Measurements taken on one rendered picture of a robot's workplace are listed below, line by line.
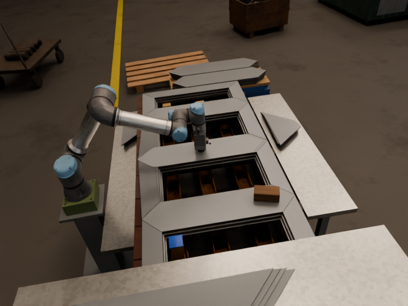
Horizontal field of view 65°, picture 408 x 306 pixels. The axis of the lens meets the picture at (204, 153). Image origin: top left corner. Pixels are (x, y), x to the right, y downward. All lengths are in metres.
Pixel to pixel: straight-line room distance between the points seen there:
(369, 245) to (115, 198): 1.33
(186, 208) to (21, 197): 2.10
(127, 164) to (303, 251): 1.34
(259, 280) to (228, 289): 0.10
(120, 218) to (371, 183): 2.12
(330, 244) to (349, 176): 1.88
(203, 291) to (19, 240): 2.14
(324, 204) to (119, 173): 1.23
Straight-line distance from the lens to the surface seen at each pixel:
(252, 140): 1.93
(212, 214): 1.53
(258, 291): 1.09
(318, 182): 1.88
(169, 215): 1.55
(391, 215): 2.89
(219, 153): 1.84
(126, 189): 2.00
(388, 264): 1.27
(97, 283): 1.21
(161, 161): 1.84
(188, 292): 1.09
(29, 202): 3.28
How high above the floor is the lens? 2.04
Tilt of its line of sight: 40 degrees down
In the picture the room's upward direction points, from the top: 5 degrees counter-clockwise
